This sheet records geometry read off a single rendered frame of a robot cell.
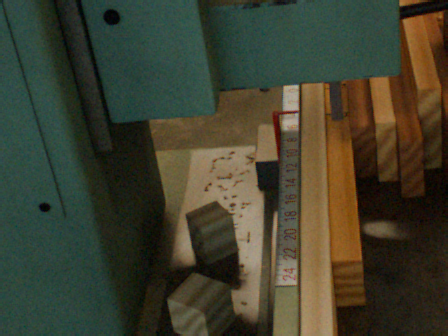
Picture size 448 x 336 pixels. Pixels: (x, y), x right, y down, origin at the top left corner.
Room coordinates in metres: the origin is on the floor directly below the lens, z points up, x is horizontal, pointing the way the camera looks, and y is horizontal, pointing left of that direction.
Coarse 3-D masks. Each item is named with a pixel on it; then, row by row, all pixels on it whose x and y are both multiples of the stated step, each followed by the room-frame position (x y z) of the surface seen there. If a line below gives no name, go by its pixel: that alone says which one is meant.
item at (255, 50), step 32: (224, 0) 0.61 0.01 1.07; (256, 0) 0.60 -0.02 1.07; (288, 0) 0.59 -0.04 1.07; (320, 0) 0.59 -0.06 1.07; (352, 0) 0.59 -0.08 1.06; (384, 0) 0.58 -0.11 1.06; (224, 32) 0.60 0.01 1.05; (256, 32) 0.60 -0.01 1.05; (288, 32) 0.59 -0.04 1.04; (320, 32) 0.59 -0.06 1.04; (352, 32) 0.59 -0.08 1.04; (384, 32) 0.58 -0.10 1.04; (224, 64) 0.60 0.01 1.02; (256, 64) 0.60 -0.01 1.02; (288, 64) 0.59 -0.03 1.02; (320, 64) 0.59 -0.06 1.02; (352, 64) 0.59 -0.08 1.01; (384, 64) 0.58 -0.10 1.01
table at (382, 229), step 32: (384, 192) 0.58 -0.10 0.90; (384, 224) 0.54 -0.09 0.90; (416, 224) 0.54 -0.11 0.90; (384, 256) 0.50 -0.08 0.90; (416, 256) 0.50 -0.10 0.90; (384, 288) 0.47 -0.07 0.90; (416, 288) 0.47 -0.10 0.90; (352, 320) 0.44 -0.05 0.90; (384, 320) 0.44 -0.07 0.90; (416, 320) 0.44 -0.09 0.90
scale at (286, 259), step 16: (288, 96) 0.66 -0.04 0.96; (288, 128) 0.61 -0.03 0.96; (288, 144) 0.58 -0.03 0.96; (288, 160) 0.56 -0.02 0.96; (288, 176) 0.54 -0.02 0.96; (288, 192) 0.52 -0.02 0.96; (288, 208) 0.50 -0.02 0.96; (288, 224) 0.48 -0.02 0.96; (288, 240) 0.47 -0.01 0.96; (288, 256) 0.45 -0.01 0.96; (288, 272) 0.43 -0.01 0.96
